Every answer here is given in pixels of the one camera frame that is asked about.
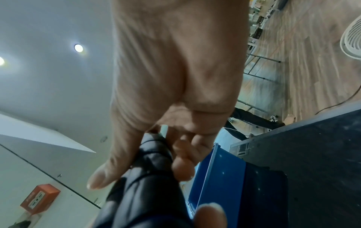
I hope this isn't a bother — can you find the red alarm box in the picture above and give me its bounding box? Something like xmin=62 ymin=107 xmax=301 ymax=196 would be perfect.
xmin=19 ymin=183 xmax=61 ymax=216

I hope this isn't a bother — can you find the white floor fan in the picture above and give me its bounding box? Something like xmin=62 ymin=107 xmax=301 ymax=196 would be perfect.
xmin=340 ymin=15 xmax=361 ymax=60

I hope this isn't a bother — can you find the white folding table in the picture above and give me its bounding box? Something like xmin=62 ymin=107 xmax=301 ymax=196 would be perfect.
xmin=243 ymin=0 xmax=283 ymax=83

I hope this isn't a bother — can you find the blue plastic bin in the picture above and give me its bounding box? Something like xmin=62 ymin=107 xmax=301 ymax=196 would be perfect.
xmin=187 ymin=142 xmax=288 ymax=228

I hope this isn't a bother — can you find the person's left hand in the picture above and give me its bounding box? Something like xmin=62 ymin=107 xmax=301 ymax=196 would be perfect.
xmin=193 ymin=202 xmax=228 ymax=228

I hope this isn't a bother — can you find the black floor cable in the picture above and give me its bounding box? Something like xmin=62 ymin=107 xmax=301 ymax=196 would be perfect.
xmin=314 ymin=85 xmax=361 ymax=115

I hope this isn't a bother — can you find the black jump rope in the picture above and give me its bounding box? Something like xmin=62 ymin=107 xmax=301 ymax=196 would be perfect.
xmin=91 ymin=132 xmax=196 ymax=228

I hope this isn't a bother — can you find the black glossy low table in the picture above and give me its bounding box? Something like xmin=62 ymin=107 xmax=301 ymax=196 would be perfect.
xmin=229 ymin=109 xmax=361 ymax=228

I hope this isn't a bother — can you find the person's right hand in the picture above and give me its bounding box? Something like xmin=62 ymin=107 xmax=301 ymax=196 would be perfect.
xmin=85 ymin=0 xmax=250 ymax=190

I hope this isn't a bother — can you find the white socket with plug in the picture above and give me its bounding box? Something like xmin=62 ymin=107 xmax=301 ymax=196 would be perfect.
xmin=8 ymin=219 xmax=32 ymax=228

